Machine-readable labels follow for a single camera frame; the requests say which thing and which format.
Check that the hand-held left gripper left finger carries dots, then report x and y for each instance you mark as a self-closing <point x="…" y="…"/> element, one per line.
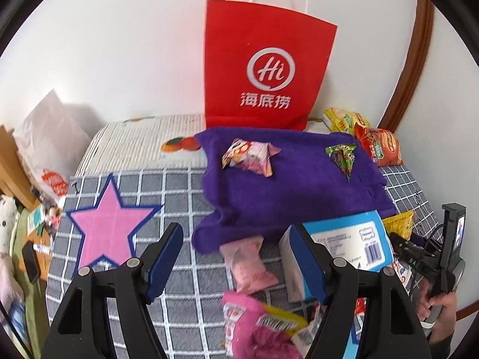
<point x="164" y="261"/>

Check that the purple towel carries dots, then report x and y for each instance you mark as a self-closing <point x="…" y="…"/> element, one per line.
<point x="292" y="194"/>

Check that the dark phone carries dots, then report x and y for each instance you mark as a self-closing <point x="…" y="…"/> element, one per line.
<point x="30" y="261"/>

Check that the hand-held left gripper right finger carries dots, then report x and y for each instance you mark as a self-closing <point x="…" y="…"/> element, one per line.
<point x="307" y="261"/>

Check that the pink white candy packet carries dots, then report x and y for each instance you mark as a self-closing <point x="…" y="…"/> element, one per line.
<point x="249" y="157"/>

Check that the grey plaid bed sheet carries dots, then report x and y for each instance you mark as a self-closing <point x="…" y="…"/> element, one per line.
<point x="179" y="194"/>

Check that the brown cardboard box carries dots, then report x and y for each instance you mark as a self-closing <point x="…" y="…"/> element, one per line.
<point x="15" y="172"/>

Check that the orange chips bag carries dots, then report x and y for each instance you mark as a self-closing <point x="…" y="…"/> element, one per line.
<point x="383" y="147"/>

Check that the white plastic bag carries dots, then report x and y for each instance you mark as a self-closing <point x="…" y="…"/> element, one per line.
<point x="52" y="134"/>

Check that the brown wooden trim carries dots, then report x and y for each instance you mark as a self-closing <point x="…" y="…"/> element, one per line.
<point x="415" y="56"/>

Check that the fruit print white sheet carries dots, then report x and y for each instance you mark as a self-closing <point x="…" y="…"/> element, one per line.
<point x="131" y="142"/>

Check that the magenta snack packet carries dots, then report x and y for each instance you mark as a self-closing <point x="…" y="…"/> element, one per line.
<point x="258" y="329"/>

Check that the yellow snack packet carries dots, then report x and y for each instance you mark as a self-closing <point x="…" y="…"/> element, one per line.
<point x="400" y="226"/>

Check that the yellow chips bag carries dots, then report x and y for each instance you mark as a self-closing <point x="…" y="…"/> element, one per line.
<point x="342" y="119"/>

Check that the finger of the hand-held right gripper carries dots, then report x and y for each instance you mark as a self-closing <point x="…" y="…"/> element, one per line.
<point x="406" y="248"/>

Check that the green triangular snack packet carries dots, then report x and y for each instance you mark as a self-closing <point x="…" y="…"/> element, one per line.
<point x="342" y="159"/>

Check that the blue white box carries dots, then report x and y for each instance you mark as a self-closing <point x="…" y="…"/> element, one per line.
<point x="351" y="239"/>

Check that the person's right forearm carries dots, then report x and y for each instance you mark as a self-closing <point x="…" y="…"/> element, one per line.
<point x="445" y="333"/>

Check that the small pale pink packet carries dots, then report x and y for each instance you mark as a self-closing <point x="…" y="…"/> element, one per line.
<point x="247" y="269"/>

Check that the red paper bag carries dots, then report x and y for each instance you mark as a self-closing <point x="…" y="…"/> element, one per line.
<point x="262" y="37"/>

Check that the person's right hand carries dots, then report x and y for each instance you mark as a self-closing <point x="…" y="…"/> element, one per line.
<point x="424" y="306"/>

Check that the pink star sticker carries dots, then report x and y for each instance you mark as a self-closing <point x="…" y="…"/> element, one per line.
<point x="108" y="224"/>

